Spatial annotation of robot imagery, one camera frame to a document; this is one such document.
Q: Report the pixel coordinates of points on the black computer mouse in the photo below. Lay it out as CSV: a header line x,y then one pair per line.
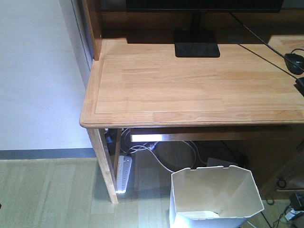
x,y
294,63

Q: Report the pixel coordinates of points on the wooden desk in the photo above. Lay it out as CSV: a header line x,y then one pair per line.
x,y
246,94

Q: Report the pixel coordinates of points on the black keyboard corner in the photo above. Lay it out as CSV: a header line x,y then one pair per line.
x,y
299,84

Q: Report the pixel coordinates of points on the white power strip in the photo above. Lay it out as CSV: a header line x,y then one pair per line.
x,y
123,172

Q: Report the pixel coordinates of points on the white trash bin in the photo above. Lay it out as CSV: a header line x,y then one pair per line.
x,y
213,197

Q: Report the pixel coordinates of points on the black computer monitor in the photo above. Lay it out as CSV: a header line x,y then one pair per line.
x,y
196,42

